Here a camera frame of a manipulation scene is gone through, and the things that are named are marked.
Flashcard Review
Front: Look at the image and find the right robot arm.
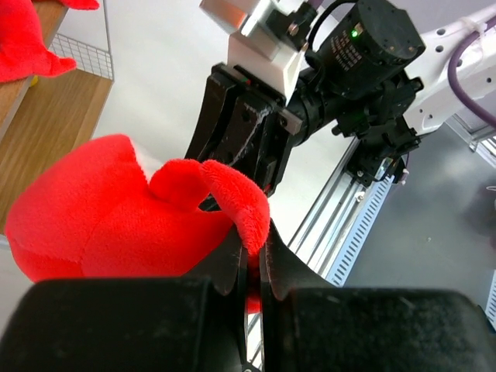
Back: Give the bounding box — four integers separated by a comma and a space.
186, 1, 495, 194

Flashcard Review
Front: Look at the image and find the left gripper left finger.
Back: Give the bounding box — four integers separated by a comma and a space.
193, 227, 247, 371

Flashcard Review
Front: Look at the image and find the red shark plush front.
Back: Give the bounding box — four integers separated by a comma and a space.
4, 133, 271, 315

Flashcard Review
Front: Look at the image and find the aluminium mounting rail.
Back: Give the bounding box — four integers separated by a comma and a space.
284, 137, 365, 272

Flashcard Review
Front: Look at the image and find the white slotted cable duct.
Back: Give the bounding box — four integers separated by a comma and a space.
325, 177, 393, 287

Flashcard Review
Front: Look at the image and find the white wire wooden shelf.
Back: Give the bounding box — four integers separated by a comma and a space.
1, 1, 115, 222

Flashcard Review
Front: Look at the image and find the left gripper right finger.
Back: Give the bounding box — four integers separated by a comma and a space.
259, 222, 334, 371

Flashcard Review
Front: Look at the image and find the red shark plush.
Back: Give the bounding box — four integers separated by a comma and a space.
4, 133, 271, 315
1, 0, 77, 83

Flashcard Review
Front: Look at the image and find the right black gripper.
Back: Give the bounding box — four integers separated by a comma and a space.
184, 64, 334, 195

